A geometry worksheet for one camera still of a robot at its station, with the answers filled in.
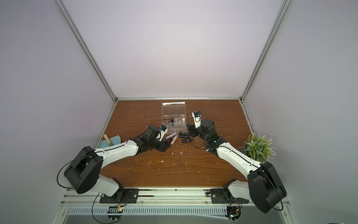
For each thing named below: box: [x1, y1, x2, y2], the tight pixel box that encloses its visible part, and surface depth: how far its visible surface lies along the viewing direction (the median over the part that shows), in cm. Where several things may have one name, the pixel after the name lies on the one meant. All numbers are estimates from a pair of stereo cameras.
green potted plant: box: [238, 133, 276, 164], surface depth 75 cm
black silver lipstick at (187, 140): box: [181, 138, 193, 143], surface depth 96 cm
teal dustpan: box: [98, 134, 122, 148], surface depth 97 cm
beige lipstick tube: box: [170, 133, 179, 146], surface depth 96 cm
